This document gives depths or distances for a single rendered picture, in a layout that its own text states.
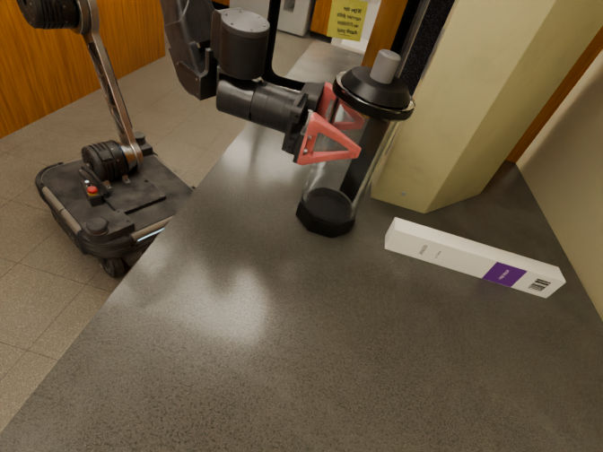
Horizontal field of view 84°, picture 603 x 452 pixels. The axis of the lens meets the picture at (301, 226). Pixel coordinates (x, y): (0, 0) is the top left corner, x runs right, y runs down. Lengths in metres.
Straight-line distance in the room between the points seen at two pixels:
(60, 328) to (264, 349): 1.25
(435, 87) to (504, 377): 0.41
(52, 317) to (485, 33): 1.58
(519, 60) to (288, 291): 0.45
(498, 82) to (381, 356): 0.42
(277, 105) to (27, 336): 1.36
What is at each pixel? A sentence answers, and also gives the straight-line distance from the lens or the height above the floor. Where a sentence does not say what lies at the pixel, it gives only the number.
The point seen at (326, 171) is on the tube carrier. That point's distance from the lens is 0.48.
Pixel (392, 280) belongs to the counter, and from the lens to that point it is 0.53.
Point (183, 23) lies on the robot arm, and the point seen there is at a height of 1.18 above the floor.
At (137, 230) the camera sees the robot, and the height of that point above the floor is 0.24.
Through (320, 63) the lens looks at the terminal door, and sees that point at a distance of 0.87.
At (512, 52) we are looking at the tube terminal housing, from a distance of 0.59.
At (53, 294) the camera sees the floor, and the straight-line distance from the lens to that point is 1.70.
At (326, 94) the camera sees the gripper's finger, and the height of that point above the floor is 1.13.
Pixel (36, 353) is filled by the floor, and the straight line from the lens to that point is 1.57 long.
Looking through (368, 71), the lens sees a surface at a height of 1.18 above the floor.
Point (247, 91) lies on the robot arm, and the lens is 0.48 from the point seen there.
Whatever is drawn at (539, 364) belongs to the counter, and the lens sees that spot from 0.59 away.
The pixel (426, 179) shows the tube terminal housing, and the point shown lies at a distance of 0.65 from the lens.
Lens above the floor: 1.31
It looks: 42 degrees down
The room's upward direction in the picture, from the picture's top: 16 degrees clockwise
